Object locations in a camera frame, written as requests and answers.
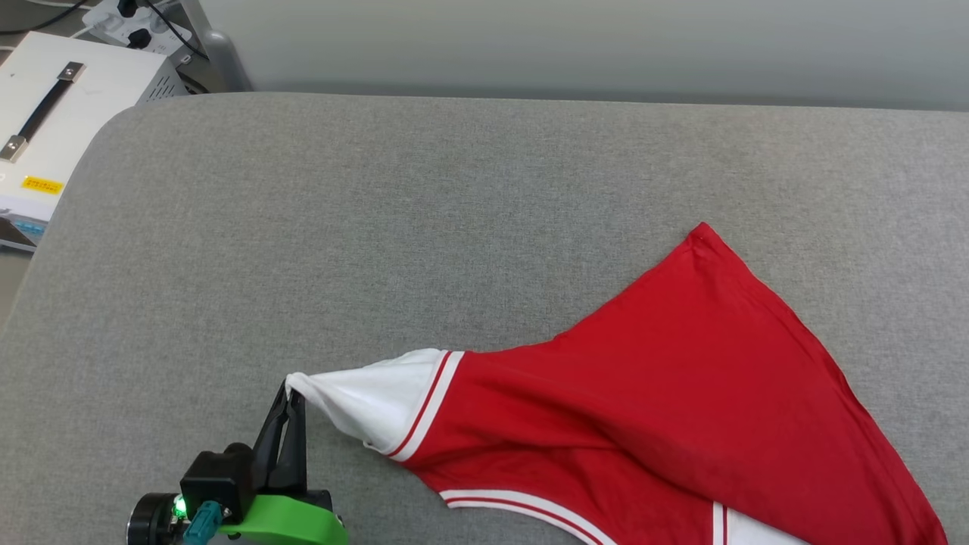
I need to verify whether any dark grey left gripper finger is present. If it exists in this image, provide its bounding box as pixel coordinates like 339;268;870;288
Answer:
252;380;292;489
269;392;308;493

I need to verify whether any green white left gripper body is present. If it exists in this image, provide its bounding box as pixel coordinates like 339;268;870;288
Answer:
218;488;350;545

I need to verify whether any red and white jersey garment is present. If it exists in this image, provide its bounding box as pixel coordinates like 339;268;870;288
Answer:
285;222;952;545

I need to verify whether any white metal equipment box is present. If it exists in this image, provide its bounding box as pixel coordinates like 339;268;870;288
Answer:
0;31;188;252

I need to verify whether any grey metal leg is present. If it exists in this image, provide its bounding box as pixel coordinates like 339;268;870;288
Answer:
178;0;254;94

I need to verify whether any white power strip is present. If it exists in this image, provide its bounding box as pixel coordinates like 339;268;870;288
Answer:
81;0;195;67

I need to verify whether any black strap handle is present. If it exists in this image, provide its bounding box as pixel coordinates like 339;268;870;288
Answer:
0;61;86;164

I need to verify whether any black floor cable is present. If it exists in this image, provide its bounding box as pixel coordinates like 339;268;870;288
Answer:
0;0;93;36

